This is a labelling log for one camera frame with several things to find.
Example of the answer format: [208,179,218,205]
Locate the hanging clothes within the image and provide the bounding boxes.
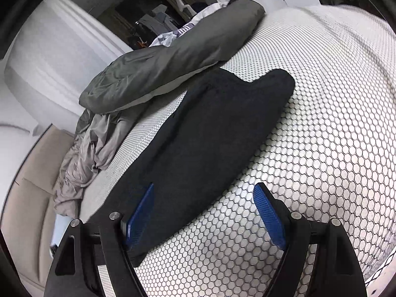
[136,4,183,34]

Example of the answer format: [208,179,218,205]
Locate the light blue pillow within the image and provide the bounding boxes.
[51,213,75,254]

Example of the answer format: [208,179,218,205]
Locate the beige padded headboard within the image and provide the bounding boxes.
[0,124,78,291]

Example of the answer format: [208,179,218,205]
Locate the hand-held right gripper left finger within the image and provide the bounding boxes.
[45,182,155,297]

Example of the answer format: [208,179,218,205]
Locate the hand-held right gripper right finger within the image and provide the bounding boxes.
[253,182,369,297]

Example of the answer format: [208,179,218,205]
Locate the light grey bed sheet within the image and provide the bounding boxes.
[52,110,137,217]

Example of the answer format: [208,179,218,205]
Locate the black pants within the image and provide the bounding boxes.
[79,67,295,268]

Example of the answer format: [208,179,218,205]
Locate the white striped cloth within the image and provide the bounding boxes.
[148,1,231,48]

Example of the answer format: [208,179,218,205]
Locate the dark grey duvet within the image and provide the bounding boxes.
[79,0,267,113]

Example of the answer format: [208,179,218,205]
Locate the white chair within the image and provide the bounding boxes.
[176,0,197,19]

